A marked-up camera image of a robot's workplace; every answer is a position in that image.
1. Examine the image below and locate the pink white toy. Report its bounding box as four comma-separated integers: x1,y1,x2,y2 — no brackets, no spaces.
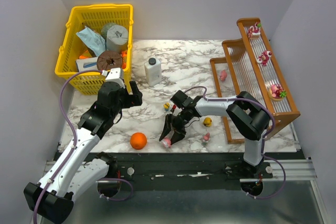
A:
161,137,172,148

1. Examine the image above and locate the pink bunny figure toy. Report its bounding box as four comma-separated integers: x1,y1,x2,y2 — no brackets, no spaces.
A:
202,132,211,145

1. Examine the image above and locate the orange fruit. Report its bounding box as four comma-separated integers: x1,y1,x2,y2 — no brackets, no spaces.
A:
130,132,147,150

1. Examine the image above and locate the white bottle black cap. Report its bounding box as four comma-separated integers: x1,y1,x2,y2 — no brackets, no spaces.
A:
144,57,162,87

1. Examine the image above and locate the pink round toy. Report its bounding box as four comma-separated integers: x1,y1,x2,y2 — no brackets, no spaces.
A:
219,70,228,82

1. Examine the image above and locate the pink strawberry bear toy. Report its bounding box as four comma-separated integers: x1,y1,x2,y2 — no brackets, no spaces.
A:
257,50,272,67

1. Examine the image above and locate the yellow plastic basket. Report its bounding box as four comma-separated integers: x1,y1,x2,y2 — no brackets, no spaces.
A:
55,4,134,95

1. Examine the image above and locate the red white bear toy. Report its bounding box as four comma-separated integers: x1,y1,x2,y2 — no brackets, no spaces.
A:
247,22,261,39

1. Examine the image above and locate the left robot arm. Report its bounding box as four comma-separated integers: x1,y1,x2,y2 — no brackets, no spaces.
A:
24,79,142,223

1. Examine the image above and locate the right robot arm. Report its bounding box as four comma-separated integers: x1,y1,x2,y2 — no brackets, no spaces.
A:
159,90,275,168

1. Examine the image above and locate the brown tiered wooden shelf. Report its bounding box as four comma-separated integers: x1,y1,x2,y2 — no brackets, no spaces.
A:
209,17,300,139

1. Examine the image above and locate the small minion toy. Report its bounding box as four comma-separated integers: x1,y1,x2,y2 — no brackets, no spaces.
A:
163,102,170,111

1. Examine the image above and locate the yellow duck toy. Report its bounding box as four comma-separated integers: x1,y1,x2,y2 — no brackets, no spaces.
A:
203,117,212,127

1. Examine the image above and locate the orange bottle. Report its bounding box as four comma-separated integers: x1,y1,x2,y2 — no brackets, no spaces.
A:
121,50,127,64

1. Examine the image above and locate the brown tape roll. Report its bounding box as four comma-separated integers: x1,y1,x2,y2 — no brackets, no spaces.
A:
97,50,123,71

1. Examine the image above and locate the white blue box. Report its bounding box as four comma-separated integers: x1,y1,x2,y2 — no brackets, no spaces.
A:
76,57,98,72

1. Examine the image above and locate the grey tape roll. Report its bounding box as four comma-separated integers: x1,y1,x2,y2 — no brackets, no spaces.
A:
106,25,129,54

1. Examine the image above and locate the light blue plastic pouch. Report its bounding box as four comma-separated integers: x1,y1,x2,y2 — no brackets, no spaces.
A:
76,26,106,57

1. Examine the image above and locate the green ball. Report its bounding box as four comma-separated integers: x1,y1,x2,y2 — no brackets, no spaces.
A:
101,23,116,39

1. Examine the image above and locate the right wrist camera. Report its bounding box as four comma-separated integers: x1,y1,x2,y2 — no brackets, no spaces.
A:
170,104,178,113

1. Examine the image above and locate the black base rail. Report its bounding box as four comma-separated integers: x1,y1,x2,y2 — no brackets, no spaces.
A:
85,153,273,191

